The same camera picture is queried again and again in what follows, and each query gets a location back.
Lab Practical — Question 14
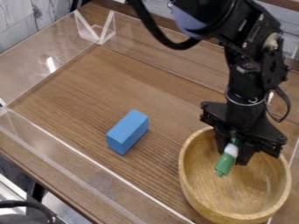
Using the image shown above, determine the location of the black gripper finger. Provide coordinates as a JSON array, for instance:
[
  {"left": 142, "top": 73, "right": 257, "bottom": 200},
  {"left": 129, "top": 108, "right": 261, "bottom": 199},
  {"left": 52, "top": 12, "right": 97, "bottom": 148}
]
[
  {"left": 213, "top": 126, "right": 231, "bottom": 154},
  {"left": 236, "top": 141, "right": 260, "bottom": 165}
]

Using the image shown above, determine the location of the clear acrylic tray wall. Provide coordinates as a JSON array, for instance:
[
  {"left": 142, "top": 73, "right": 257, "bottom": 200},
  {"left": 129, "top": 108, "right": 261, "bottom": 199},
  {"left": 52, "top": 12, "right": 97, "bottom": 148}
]
[{"left": 0, "top": 9, "right": 299, "bottom": 224}]

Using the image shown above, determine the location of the black metal stand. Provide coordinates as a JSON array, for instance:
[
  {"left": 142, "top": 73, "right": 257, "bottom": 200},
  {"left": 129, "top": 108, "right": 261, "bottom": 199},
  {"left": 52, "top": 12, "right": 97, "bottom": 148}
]
[{"left": 0, "top": 179, "right": 58, "bottom": 224}]

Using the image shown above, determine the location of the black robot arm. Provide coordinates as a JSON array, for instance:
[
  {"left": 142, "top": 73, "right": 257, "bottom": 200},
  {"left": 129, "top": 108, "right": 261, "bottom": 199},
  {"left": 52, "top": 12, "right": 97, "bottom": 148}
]
[{"left": 125, "top": 0, "right": 291, "bottom": 165}]

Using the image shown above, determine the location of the black cable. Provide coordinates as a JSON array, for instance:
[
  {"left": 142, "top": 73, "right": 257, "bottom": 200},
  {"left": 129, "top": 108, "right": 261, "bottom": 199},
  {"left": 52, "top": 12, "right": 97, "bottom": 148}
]
[{"left": 0, "top": 200, "right": 56, "bottom": 224}]

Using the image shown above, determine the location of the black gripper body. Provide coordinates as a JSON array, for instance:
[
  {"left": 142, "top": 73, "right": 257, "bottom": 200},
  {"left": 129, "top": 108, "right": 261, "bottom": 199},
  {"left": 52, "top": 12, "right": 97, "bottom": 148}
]
[{"left": 200, "top": 99, "right": 287, "bottom": 158}]

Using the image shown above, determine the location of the green and white marker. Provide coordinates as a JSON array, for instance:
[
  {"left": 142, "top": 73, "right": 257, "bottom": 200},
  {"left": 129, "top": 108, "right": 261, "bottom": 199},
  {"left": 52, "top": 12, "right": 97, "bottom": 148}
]
[{"left": 213, "top": 137, "right": 241, "bottom": 177}]

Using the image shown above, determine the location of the brown wooden bowl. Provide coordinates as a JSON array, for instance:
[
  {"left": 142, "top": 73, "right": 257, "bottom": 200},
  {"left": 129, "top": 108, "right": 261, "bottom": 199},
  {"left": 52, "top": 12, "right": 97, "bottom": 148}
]
[{"left": 178, "top": 127, "right": 292, "bottom": 224}]

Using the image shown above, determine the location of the blue rectangular block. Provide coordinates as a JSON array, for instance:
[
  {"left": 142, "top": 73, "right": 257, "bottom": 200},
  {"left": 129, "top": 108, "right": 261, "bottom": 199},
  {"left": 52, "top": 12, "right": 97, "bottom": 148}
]
[{"left": 106, "top": 109, "right": 149, "bottom": 155}]

